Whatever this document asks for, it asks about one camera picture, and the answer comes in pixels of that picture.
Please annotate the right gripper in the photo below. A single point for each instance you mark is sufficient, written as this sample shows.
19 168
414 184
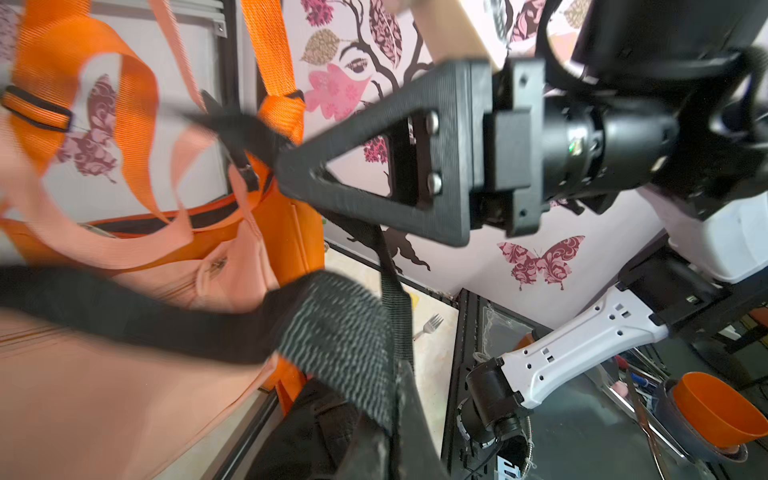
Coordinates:
583 150

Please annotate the bright orange sling bag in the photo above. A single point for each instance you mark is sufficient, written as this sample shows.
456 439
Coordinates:
288 234

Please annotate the black sling bag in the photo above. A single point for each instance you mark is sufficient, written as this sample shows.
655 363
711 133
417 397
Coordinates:
367 423

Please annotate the salmon pink sling bag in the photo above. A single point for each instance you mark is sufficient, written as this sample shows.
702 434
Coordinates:
135 448

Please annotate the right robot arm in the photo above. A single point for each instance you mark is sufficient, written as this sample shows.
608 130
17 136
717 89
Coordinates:
698 57

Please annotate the metal fork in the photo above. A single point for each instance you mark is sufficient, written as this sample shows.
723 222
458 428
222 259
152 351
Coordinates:
429 327

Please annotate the orange bowl outside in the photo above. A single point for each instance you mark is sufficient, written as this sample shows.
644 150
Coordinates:
719 413

